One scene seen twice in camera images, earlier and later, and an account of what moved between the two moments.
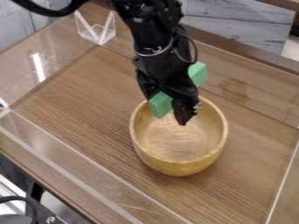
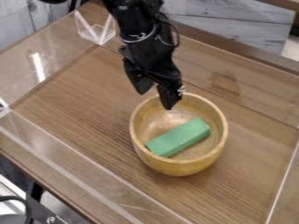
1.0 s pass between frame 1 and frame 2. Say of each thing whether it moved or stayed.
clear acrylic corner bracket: stayed
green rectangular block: moved
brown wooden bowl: stayed
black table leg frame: stayed
